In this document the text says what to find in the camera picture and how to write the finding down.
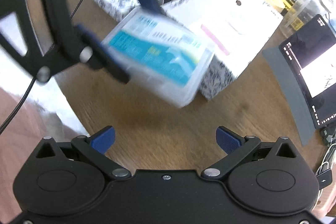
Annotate tablet with grey cover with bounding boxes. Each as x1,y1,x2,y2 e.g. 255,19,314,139
262,14,335,145

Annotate white cables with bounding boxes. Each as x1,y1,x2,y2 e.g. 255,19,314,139
313,142,336,204

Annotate clear plastic floss box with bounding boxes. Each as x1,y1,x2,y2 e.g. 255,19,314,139
101,7,214,108

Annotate pink heart palette box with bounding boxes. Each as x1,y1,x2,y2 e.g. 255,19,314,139
201,25,229,55

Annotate pink clothed person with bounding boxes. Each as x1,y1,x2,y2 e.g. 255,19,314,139
1,92,77,223

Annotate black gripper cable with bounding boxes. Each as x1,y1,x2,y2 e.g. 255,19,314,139
0,0,109,136

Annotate clear plastic water jug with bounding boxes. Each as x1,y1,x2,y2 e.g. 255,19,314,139
279,0,329,38

